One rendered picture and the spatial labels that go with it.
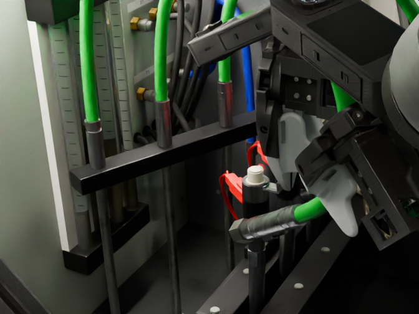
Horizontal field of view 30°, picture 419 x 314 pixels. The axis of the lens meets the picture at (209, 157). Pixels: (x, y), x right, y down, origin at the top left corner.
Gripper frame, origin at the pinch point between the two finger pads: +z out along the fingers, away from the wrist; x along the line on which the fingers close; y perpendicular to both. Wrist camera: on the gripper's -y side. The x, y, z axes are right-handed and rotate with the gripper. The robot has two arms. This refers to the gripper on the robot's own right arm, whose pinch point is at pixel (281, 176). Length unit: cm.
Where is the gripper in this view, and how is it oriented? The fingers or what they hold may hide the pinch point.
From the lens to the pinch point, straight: 77.3
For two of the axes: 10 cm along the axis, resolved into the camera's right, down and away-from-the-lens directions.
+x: 4.9, -4.2, 7.7
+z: 0.4, 8.9, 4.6
